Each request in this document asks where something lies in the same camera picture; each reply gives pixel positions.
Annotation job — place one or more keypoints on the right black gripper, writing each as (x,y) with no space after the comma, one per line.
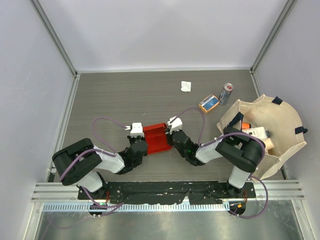
(169,136)

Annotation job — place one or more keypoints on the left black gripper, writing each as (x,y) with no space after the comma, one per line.
(131,138)

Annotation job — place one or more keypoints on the red paper box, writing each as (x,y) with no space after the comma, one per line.
(156,139)

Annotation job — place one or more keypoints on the white paper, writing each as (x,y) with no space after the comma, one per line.
(186,86)

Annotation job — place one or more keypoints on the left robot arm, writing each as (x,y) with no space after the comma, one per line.
(78,162)

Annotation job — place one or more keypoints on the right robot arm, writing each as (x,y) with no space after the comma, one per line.
(244,151)

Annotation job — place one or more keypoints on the white cosmetic box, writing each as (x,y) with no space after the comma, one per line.
(258,132)

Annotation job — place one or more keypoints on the orange blue snack pack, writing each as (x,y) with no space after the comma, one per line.
(208,104)

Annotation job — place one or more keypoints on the orange capped bottle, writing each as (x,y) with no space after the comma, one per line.
(245,126)

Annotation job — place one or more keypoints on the silver drink can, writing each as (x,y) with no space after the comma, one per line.
(226,93)

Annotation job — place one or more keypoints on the beige cylinder bottle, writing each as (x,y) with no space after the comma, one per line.
(268,144)

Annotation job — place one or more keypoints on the beige tote bag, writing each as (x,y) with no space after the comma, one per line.
(281,122)

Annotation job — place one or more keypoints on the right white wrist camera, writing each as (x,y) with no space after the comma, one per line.
(174,124)

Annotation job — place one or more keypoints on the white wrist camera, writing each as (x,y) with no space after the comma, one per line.
(174,124)
(136,130)

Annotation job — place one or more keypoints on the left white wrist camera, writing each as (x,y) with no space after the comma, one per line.
(136,130)

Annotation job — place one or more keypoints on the white slotted cable duct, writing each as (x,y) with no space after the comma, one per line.
(127,208)

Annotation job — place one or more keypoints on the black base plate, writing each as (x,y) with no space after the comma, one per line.
(170,192)

